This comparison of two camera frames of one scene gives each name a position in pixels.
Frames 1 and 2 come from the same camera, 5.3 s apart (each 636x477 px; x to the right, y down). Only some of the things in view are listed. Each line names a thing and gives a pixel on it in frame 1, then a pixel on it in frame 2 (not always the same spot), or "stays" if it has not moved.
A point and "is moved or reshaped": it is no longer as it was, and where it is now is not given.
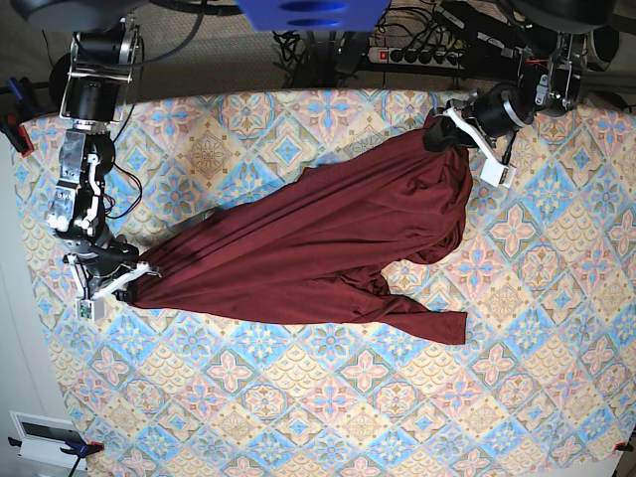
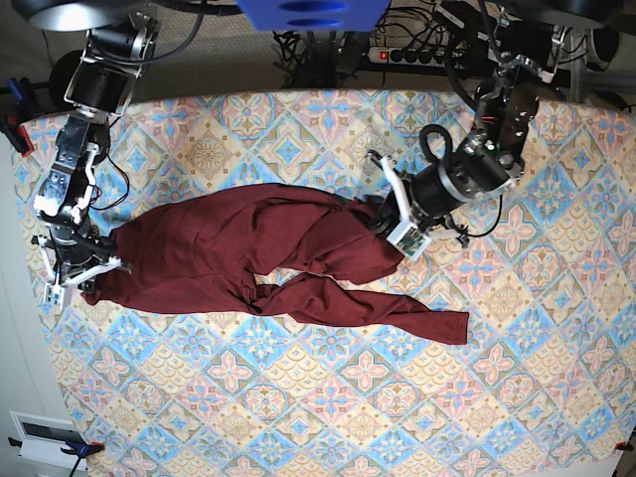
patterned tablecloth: (544, 265) stays
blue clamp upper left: (15, 87) stays
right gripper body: (500, 109) to (431, 196)
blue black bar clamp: (76, 447) stays
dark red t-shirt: (312, 251) is moved or reshaped
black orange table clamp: (17, 134) stays
